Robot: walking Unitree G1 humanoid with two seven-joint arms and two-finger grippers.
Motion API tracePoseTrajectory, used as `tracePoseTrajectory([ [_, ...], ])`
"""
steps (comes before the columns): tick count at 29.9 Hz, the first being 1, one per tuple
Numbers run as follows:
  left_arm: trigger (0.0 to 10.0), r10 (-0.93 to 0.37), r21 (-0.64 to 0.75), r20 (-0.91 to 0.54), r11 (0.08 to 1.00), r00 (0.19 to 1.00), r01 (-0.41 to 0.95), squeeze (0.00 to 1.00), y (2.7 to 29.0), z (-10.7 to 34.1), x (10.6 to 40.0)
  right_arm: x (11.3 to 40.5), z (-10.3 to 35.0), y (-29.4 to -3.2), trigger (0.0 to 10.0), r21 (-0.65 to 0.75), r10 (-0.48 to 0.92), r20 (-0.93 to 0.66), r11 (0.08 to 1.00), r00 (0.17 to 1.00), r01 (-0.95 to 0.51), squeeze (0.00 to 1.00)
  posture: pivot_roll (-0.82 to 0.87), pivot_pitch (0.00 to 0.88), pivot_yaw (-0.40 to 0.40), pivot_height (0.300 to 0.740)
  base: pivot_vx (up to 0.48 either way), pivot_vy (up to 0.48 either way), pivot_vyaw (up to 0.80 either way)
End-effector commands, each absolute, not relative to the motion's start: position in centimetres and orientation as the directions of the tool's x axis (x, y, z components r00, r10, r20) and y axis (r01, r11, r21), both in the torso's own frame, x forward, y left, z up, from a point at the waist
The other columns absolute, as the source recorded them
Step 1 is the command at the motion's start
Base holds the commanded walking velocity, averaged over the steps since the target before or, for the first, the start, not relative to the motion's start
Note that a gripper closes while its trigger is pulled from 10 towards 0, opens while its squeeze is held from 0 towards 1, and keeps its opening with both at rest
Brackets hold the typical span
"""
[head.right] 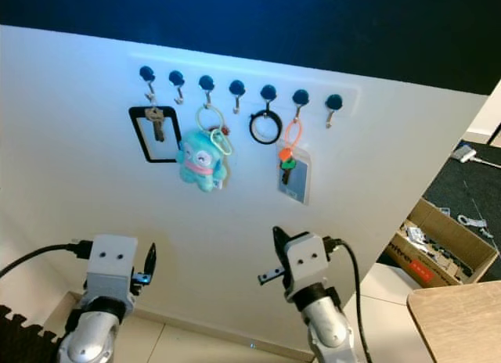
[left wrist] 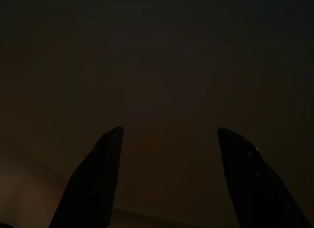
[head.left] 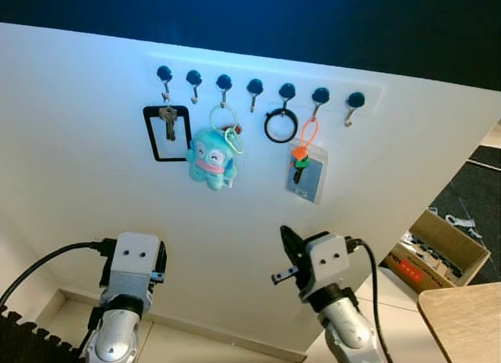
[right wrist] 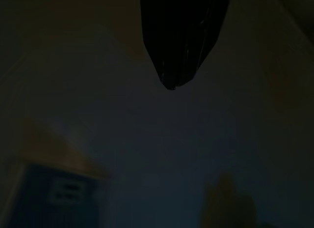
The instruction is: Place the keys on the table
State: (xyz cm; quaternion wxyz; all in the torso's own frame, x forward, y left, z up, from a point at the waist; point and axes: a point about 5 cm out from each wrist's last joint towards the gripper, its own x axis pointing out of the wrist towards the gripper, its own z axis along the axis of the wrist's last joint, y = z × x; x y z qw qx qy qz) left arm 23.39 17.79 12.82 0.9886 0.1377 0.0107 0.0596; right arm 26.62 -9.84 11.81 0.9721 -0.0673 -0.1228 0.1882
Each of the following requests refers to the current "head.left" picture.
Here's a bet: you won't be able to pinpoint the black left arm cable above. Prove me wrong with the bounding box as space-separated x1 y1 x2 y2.
0 238 117 306

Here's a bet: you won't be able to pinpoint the white wall hook rack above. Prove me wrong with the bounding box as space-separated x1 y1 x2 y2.
149 54 387 120

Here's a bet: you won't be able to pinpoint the white coiled cable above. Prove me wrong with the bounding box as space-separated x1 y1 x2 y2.
444 214 485 241

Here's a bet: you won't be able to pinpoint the teal plush toy keychain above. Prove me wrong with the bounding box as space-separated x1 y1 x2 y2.
187 103 246 192

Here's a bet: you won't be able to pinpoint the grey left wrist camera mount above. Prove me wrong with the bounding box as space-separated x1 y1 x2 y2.
109 232 162 296

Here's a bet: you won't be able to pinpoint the blue knob metal hook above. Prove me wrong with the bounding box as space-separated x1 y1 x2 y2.
343 92 366 129
279 83 297 117
186 70 203 106
156 64 174 106
247 78 264 113
215 74 233 110
312 87 330 121

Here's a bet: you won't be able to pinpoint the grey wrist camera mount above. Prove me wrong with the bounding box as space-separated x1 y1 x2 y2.
109 232 162 296
303 232 351 291

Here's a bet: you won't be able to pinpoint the brown cardboard box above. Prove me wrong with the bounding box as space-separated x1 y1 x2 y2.
380 209 492 293

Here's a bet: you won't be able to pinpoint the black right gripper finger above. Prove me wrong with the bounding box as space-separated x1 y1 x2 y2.
280 226 306 264

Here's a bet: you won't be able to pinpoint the light wooden table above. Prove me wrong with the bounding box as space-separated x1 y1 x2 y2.
417 282 501 363

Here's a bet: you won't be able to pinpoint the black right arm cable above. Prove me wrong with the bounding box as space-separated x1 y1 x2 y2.
344 236 389 363

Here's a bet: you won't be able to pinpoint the dark carpet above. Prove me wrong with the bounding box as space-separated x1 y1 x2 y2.
427 144 501 286

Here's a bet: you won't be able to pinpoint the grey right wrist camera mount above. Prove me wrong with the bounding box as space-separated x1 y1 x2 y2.
303 232 351 291

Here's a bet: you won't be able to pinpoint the black ring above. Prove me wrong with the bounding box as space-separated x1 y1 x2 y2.
264 107 298 144

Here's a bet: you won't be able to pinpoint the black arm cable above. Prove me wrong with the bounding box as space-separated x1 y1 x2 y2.
344 236 389 363
0 238 117 306

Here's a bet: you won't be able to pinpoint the orange strap keys with tag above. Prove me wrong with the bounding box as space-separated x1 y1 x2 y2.
285 117 330 206

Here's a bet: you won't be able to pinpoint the black foam floor mat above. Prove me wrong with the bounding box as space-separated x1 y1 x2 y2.
0 304 88 363

